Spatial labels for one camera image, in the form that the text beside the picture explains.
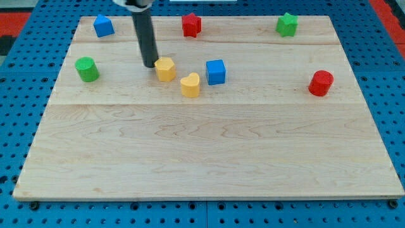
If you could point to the light wooden board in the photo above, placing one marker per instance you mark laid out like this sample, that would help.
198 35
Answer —
260 136

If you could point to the red cylinder block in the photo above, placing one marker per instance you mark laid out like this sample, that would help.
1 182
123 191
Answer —
321 82

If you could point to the blue cube block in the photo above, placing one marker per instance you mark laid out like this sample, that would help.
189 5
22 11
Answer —
215 72

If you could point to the red star block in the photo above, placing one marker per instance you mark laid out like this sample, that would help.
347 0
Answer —
191 25

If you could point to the green star block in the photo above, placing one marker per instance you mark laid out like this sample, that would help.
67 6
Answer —
287 25

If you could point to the green cylinder block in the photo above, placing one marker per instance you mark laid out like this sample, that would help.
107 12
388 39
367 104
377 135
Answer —
87 69

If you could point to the yellow heart block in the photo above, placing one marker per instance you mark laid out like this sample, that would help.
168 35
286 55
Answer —
190 85

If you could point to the blue pentagon house block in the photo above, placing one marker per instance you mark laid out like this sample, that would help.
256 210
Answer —
103 26

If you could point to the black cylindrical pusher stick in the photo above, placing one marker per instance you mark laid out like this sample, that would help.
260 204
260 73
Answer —
145 34

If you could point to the yellow hexagon block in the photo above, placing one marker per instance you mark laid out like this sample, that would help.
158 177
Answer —
165 69

